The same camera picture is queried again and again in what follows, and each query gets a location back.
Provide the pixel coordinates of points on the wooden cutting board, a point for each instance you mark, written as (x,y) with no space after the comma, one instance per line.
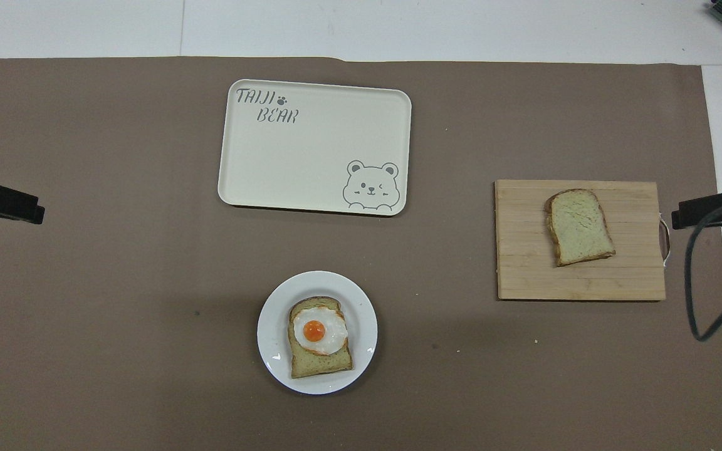
(524,250)

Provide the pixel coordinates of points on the white round plate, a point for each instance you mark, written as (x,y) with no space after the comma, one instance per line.
(272,332)

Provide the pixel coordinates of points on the fried egg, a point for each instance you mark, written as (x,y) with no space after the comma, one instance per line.
(314,331)

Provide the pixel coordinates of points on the bread slice under egg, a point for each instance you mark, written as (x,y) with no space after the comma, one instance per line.
(320,364)

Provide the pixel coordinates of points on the cream tray with bear print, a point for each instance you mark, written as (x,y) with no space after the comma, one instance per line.
(311,150)

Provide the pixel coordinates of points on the plain bread slice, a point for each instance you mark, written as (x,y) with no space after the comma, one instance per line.
(579,227)

